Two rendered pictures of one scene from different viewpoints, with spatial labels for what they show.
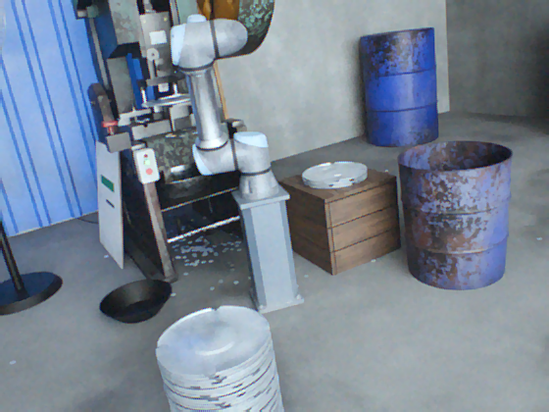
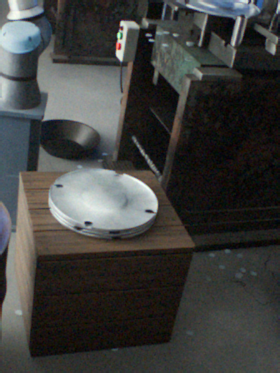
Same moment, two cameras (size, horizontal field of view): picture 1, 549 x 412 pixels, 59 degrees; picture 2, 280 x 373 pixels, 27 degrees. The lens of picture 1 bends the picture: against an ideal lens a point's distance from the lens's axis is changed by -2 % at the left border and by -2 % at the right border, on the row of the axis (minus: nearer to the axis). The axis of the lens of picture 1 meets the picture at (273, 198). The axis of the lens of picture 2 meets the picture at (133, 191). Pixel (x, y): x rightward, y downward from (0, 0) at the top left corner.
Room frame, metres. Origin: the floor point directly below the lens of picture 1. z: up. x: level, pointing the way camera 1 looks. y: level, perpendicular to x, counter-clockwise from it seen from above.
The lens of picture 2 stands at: (2.27, -1.59, 1.21)
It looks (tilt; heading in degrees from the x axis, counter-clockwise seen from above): 31 degrees down; 93
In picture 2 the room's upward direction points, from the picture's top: 11 degrees clockwise
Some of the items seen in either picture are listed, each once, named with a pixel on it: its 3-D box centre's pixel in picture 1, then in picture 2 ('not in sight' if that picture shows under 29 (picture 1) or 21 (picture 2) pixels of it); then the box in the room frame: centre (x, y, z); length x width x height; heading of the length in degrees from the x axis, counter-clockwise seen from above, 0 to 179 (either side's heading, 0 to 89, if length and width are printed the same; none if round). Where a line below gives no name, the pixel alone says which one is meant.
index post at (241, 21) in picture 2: not in sight; (238, 30); (2.38, 0.23, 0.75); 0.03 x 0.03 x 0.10; 28
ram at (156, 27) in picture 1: (156, 44); not in sight; (2.37, 0.43, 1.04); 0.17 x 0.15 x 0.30; 28
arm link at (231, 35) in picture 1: (231, 35); not in sight; (1.81, 0.06, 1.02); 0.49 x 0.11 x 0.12; 4
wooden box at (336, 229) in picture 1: (338, 214); (94, 257); (2.11, -0.29, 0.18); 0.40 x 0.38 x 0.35; 25
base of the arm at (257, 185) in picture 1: (257, 180); (17, 84); (1.75, 0.05, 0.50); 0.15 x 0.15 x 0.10
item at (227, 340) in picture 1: (213, 337); not in sight; (1.06, 0.20, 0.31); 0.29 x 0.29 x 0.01
